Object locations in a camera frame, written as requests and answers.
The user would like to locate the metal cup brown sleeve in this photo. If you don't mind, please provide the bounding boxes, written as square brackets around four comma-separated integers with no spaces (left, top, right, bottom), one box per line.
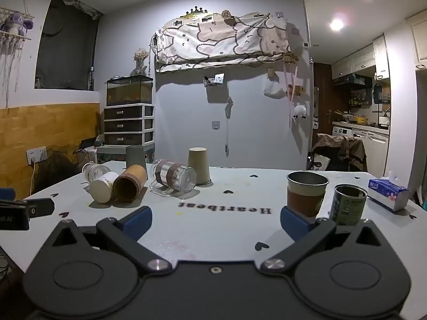
[286,170,330,219]

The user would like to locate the green storage box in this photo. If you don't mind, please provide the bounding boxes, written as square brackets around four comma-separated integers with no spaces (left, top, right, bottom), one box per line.
[96,144,128,163]

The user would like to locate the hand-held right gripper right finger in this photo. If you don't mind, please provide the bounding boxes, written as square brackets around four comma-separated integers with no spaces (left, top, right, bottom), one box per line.
[256,206,385,272]

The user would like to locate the green label tin can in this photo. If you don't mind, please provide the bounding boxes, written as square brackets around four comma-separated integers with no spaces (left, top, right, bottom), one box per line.
[330,183,368,226]

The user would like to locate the white wall socket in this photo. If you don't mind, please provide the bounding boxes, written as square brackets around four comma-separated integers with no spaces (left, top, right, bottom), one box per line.
[26,146,48,165]

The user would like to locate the lying brown paper cup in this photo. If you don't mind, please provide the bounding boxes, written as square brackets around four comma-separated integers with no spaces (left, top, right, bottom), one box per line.
[113,163,149,203]

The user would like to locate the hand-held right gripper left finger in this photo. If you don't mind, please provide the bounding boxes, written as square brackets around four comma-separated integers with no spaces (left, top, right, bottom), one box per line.
[50,206,173,272]

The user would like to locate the printed blanket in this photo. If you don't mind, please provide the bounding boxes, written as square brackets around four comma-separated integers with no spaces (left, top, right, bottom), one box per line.
[151,11,291,73]

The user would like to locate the grey-green plastic cup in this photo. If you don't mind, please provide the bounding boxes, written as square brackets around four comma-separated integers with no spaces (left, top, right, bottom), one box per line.
[125,145,147,171]

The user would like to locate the white washing machine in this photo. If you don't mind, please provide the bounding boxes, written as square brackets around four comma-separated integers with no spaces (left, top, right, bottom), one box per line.
[331,125,355,138]

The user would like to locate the white plastic drawer unit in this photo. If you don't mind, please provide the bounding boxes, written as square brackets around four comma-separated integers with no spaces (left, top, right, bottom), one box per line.
[103,103,155,148]

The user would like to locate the vase with dried flowers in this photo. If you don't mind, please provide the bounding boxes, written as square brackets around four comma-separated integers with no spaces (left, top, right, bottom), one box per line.
[129,47,149,77]

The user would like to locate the white wall cabinets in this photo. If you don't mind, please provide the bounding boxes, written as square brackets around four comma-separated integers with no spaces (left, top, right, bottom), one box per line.
[331,8,427,81]

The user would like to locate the lying clear plastic cup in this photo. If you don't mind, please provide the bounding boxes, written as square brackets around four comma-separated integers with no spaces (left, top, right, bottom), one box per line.
[82,162,111,184]

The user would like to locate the gold crown decoration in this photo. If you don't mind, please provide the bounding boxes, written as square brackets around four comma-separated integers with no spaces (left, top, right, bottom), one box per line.
[180,6,209,19]

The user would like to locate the glass fish tank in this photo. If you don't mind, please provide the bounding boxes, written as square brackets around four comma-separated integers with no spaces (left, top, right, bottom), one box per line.
[106,75,154,105]

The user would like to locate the dark range hood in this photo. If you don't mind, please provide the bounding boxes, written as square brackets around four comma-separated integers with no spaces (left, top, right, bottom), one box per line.
[333,73,373,89]

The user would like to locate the hanging grey cable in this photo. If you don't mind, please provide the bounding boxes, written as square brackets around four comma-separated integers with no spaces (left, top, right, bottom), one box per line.
[223,96,234,157]

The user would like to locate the clear glass cup brown band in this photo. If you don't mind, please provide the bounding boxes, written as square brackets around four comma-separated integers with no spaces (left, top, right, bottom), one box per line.
[149,159,197,196]

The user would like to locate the purple plush toy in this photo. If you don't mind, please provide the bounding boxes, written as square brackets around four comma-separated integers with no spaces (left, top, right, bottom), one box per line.
[0,11,34,36]

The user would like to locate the white hanging bag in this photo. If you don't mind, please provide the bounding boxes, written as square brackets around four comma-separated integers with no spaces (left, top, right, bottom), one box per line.
[263,73,288,99]

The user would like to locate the blue tissue box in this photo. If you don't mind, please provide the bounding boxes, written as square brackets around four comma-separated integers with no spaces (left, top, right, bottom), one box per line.
[367,170,412,213]

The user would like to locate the dark mesh cloth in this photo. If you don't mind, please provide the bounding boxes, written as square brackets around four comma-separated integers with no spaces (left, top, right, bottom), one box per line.
[36,146,82,189]

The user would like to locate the chair with draped jacket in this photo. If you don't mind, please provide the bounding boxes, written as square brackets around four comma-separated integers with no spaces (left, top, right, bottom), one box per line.
[311,133,368,173]

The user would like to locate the dark window covering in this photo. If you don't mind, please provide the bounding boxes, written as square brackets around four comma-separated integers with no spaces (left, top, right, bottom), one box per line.
[35,0,103,91]

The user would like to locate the white macrame wall hanging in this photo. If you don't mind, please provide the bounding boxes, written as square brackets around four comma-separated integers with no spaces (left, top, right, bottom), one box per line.
[0,0,36,95]

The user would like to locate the white cup gold rim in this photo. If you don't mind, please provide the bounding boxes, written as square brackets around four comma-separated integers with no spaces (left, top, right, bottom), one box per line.
[89,171,120,204]

